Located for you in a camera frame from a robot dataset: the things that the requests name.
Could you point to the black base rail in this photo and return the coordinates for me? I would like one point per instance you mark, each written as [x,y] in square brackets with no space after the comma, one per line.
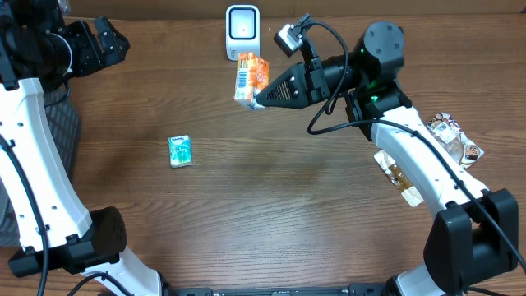
[287,292]

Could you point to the white barcode scanner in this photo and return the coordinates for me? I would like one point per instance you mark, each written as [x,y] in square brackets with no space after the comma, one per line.
[242,30]

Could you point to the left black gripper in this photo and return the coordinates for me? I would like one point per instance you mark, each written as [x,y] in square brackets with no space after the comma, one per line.
[97,57]

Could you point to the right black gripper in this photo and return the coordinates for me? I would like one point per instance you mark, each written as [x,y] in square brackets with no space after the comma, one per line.
[304,85]

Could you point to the grey plastic mesh basket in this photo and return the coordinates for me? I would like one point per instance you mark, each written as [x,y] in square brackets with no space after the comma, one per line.
[65,126]

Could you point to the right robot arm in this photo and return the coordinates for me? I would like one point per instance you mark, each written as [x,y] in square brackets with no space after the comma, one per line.
[475,231]

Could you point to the orange tissue pack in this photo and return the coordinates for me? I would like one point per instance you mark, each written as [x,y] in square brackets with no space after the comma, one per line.
[253,75]

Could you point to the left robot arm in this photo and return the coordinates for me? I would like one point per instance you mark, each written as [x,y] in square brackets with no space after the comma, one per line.
[40,53]

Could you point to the beige paper pouch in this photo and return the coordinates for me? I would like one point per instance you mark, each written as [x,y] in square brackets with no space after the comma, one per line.
[446,130]

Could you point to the blue white package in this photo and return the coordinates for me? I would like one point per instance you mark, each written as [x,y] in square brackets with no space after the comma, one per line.
[180,154]

